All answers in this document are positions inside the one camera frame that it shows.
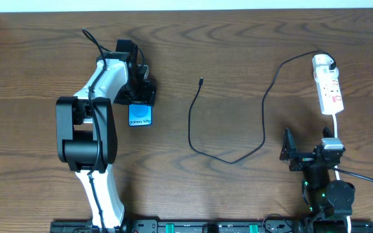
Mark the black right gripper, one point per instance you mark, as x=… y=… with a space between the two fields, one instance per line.
x=305 y=160

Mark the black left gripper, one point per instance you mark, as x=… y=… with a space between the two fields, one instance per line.
x=138 y=97

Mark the blue screen Galaxy smartphone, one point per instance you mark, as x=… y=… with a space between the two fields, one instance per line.
x=139 y=115

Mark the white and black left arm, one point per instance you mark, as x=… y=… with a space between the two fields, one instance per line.
x=86 y=133

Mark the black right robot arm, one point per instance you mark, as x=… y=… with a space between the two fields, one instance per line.
x=330 y=200

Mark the white USB charger plug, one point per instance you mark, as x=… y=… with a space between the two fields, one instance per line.
x=323 y=61

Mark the white power strip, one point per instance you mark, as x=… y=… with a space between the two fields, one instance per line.
x=329 y=93

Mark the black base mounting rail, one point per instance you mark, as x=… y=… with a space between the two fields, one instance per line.
x=269 y=225

